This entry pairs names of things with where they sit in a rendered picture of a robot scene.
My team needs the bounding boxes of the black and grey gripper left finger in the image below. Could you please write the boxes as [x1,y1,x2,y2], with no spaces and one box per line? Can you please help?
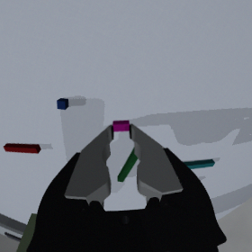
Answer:
[26,125,113,252]

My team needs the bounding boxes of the turquoise rod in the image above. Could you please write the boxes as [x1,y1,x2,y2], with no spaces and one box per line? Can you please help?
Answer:
[184,159,215,169]

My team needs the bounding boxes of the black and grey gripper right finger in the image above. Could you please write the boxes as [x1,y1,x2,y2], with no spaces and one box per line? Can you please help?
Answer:
[129,124,227,246]

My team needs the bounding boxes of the small magenta block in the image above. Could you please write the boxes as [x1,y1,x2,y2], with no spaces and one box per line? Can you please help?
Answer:
[112,121,130,131]

